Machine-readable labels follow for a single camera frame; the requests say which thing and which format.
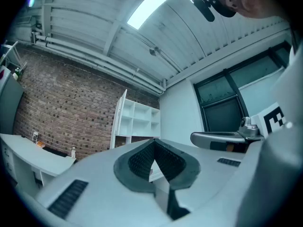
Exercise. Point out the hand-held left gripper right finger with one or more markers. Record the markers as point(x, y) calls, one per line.
point(189, 171)

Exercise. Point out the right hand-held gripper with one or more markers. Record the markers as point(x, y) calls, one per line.
point(213, 137)

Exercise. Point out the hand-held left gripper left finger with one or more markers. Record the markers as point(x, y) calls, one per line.
point(122, 171)

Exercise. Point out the white cabinet door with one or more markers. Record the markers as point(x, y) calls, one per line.
point(118, 122)

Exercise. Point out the white open shelf cabinet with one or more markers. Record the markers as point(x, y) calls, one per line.
point(142, 122)

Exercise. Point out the grey tall cabinet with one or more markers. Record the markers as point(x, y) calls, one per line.
point(9, 105)

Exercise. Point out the dark framed window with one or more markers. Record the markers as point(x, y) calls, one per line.
point(220, 112)

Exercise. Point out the small white bottle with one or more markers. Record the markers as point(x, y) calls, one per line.
point(73, 152)

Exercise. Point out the small orange box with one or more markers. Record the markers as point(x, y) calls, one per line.
point(40, 143)

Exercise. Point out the white printed can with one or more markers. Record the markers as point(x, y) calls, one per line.
point(35, 136)

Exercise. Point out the person's white shirt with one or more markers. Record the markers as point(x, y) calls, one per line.
point(291, 84)

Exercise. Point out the white desk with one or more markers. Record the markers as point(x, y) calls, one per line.
point(28, 152)

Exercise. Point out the round ceiling sensor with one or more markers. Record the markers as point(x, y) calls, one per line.
point(154, 50)

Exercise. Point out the white ceiling pipes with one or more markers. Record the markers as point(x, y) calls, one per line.
point(94, 58)

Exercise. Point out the person's head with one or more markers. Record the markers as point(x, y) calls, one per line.
point(251, 1)

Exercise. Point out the green bottle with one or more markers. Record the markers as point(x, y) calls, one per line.
point(16, 74)

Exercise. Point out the long ceiling light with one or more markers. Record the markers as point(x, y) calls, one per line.
point(151, 6)

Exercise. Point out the white metal rack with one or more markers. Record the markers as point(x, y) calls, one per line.
point(13, 55)

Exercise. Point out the black head camera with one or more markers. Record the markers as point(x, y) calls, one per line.
point(203, 6)

